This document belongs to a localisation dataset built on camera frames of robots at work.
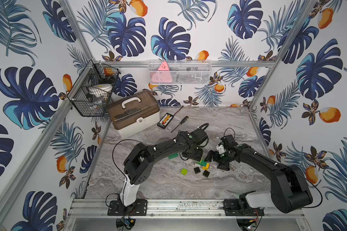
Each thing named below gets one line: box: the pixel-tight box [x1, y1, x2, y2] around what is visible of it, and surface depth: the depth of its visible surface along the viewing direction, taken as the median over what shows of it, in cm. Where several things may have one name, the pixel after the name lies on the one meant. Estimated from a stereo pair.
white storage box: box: [107, 89, 161, 139], surface depth 97 cm
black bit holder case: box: [157, 112, 174, 130], surface depth 112 cm
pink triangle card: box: [149, 61, 173, 83], surface depth 92 cm
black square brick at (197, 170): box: [193, 166, 201, 175], surface depth 87 cm
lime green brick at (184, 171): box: [180, 167, 188, 176], surface depth 87 cm
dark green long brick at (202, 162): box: [195, 157, 208, 167], surface depth 86 cm
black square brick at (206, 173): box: [202, 169, 211, 178], surface depth 87 cm
